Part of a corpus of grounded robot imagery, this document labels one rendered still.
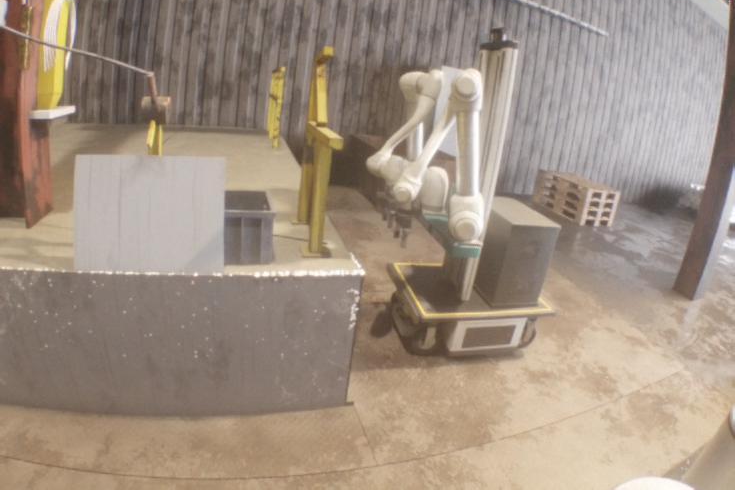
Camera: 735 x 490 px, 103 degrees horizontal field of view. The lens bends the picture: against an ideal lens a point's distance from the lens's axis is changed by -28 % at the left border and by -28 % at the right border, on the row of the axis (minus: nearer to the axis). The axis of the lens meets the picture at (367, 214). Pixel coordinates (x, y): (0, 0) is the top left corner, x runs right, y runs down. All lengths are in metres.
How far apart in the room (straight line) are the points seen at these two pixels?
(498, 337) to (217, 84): 4.76
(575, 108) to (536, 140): 1.12
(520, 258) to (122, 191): 1.96
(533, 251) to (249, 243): 1.53
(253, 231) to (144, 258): 0.42
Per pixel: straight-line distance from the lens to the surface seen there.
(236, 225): 1.54
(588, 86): 8.42
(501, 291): 2.38
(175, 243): 1.52
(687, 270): 4.80
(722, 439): 0.63
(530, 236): 2.32
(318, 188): 1.64
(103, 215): 1.58
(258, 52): 5.82
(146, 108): 1.59
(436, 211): 2.49
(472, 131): 1.80
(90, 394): 1.97
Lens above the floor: 1.41
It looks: 17 degrees down
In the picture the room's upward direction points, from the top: 8 degrees clockwise
